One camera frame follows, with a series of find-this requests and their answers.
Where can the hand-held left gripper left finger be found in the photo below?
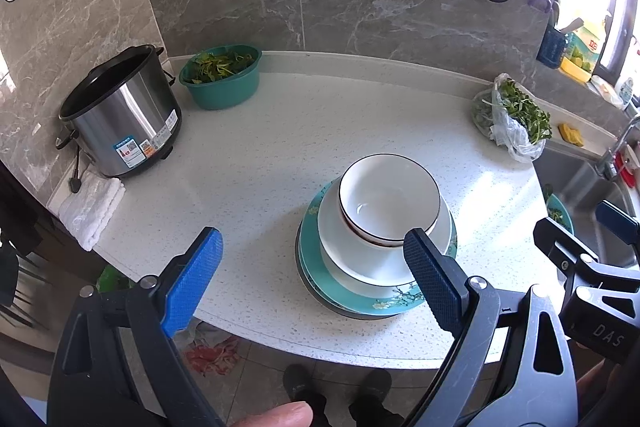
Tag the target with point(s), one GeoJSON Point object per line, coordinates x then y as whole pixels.
{"type": "Point", "coordinates": [192, 279]}

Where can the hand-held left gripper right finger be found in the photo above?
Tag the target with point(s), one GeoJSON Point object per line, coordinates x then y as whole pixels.
{"type": "Point", "coordinates": [435, 282]}

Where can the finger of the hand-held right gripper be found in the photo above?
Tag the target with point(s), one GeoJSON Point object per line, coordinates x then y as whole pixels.
{"type": "Point", "coordinates": [555, 237]}
{"type": "Point", "coordinates": [620, 222]}

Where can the large white bowl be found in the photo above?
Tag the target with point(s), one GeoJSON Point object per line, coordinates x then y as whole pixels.
{"type": "Point", "coordinates": [350, 263]}

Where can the white bowl with red flowers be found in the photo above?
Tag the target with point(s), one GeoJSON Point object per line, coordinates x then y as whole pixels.
{"type": "Point", "coordinates": [385, 192]}

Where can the grey metal plate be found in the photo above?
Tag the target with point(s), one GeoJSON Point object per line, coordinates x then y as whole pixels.
{"type": "Point", "coordinates": [301, 259]}

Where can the person's right hand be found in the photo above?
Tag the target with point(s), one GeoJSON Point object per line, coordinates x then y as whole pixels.
{"type": "Point", "coordinates": [592, 382]}

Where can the person's left hand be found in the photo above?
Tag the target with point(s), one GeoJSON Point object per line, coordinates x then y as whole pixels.
{"type": "Point", "coordinates": [280, 414]}

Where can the leafy greens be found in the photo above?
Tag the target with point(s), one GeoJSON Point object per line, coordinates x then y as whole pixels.
{"type": "Point", "coordinates": [555, 212]}
{"type": "Point", "coordinates": [215, 67]}

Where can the teal plastic basin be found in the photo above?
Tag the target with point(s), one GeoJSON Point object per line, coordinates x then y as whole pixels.
{"type": "Point", "coordinates": [570, 216]}

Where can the steel kitchen sink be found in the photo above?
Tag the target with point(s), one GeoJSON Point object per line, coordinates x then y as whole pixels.
{"type": "Point", "coordinates": [575, 187]}

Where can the crumpled grey plastic bag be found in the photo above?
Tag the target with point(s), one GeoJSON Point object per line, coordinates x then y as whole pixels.
{"type": "Point", "coordinates": [205, 332]}

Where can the chrome faucet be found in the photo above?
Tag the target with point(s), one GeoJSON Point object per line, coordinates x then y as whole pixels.
{"type": "Point", "coordinates": [612, 157]}

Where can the green plastic bag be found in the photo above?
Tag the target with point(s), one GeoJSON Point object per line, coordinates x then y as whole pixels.
{"type": "Point", "coordinates": [112, 279]}

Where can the red printed plastic bag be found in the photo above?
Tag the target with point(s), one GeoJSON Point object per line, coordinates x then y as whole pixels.
{"type": "Point", "coordinates": [212, 357]}

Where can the yellow sponge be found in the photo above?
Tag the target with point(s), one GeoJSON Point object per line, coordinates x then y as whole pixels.
{"type": "Point", "coordinates": [571, 134]}

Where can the plastic bag of greens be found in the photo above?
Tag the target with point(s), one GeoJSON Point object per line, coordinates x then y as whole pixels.
{"type": "Point", "coordinates": [515, 132]}

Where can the folded white towel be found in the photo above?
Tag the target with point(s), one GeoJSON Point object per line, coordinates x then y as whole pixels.
{"type": "Point", "coordinates": [92, 209]}

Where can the black shoe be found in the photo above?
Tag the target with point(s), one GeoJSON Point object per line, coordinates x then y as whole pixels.
{"type": "Point", "coordinates": [375, 394]}
{"type": "Point", "coordinates": [302, 389]}

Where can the stainless steel rice cooker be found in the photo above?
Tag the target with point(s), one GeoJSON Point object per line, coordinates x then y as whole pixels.
{"type": "Point", "coordinates": [130, 117]}

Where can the yellow cooking oil bottle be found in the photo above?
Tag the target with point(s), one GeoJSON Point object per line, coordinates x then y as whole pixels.
{"type": "Point", "coordinates": [580, 52]}

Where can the blue utensil holder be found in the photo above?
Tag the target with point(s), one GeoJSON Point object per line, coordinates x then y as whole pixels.
{"type": "Point", "coordinates": [550, 49]}

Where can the green plastic basin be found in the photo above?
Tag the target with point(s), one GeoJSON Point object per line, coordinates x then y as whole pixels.
{"type": "Point", "coordinates": [225, 93]}

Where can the window frame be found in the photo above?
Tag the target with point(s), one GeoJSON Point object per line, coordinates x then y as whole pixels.
{"type": "Point", "coordinates": [617, 17]}

